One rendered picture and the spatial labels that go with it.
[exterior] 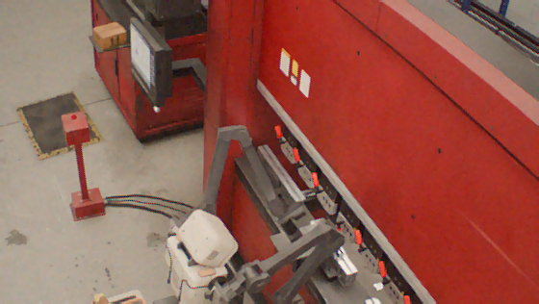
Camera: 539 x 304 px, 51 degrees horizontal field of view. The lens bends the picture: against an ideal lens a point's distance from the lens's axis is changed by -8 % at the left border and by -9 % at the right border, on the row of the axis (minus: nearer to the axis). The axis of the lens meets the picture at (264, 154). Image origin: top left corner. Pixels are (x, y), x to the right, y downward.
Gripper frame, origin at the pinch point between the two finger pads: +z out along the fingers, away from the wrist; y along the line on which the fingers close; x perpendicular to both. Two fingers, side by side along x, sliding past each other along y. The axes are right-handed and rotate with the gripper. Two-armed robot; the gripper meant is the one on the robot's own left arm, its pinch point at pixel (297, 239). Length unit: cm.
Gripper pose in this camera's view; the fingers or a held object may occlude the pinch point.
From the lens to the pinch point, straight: 294.1
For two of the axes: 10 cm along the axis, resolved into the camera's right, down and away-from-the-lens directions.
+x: -8.3, 5.6, -0.1
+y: -4.1, -5.9, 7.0
